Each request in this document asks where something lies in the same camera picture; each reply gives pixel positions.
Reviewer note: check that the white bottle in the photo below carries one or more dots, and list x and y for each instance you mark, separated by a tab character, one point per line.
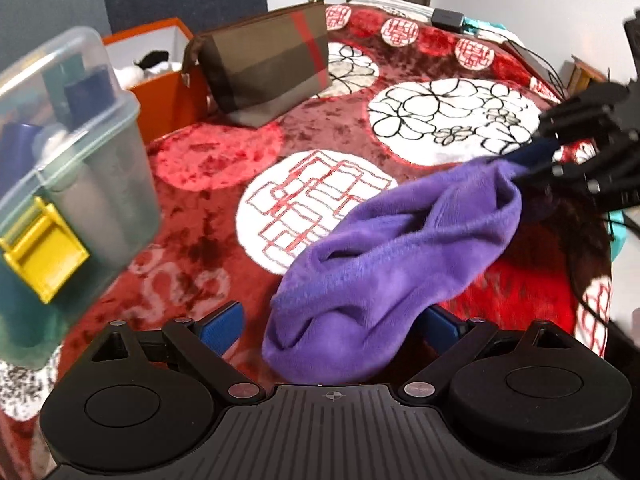
55	142

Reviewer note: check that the brown plaid zipper pouch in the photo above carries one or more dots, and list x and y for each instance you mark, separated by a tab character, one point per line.
265	70

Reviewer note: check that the white plush toy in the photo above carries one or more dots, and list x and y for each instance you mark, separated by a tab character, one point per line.
150	74

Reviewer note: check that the blue jar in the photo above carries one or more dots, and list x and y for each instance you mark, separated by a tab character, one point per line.
15	157

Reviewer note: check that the dark blue bottle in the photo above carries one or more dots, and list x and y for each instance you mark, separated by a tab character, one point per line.
87	92

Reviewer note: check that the purple fleece towel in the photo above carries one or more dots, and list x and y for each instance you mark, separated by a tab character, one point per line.
380	270

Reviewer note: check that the grey headboard panel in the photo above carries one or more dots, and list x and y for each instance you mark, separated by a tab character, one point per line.
50	10

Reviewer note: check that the clear plastic storage box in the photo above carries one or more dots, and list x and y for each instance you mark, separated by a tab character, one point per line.
100	200

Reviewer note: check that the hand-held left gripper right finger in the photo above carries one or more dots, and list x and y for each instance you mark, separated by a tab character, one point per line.
445	327

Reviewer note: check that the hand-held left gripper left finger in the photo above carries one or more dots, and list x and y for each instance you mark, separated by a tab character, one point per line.
224	327

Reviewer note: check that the wooden furniture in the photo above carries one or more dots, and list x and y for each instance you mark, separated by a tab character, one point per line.
587	72

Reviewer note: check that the teal plastic object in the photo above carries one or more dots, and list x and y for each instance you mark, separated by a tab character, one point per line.
617	235

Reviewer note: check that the black power adapter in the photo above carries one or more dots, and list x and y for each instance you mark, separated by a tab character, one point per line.
447	18

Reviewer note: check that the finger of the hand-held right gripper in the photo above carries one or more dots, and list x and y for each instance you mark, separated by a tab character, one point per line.
535	155
575	172

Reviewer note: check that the orange cardboard box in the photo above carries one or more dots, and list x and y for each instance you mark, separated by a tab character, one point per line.
165	105

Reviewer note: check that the red floral printed blanket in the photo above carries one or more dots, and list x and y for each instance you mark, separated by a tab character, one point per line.
210	195

